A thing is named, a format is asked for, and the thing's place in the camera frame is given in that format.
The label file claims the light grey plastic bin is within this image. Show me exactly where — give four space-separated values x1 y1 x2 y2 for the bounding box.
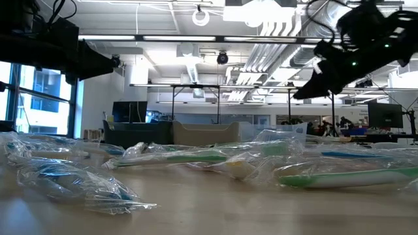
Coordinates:
172 120 242 147

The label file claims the small wooden crate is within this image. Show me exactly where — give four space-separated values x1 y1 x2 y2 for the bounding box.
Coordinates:
83 129 104 141

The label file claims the orange toothbrush in clear wrap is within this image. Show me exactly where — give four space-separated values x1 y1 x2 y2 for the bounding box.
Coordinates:
187 155 259 181

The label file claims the white coiled cable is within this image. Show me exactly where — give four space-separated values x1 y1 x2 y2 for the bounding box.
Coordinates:
191 8 211 27

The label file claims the person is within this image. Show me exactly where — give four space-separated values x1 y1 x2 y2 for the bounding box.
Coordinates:
339 116 355 130

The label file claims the long white light bar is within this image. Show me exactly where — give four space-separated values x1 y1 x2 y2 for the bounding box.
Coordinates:
77 34 342 44

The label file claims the green toothbrush in clear wrap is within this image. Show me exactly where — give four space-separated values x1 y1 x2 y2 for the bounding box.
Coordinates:
276 165 418 190
101 147 229 170
225 130 306 157

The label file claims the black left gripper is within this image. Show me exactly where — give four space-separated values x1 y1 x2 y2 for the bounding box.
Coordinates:
32 16 116 81

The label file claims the black overhead rig frame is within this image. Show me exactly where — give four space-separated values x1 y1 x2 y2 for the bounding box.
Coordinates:
129 83 418 136

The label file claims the dark grey plastic bin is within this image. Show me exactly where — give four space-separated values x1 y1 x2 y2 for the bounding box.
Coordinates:
103 119 174 149

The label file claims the black monitor on arm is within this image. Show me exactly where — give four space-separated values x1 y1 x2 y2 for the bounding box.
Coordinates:
367 102 404 129

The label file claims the silver ventilation duct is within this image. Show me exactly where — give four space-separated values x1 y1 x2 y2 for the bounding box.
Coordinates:
289 0 360 68

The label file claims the bagged toothbrushes far left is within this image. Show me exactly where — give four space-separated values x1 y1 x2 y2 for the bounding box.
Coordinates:
0 131 91 161

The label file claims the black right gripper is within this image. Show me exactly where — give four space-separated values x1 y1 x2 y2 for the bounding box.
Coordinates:
292 38 403 101

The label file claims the black monitor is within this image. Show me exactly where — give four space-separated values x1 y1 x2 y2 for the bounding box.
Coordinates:
112 101 148 124

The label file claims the clear plastic bin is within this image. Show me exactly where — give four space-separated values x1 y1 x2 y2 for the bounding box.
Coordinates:
240 121 309 144

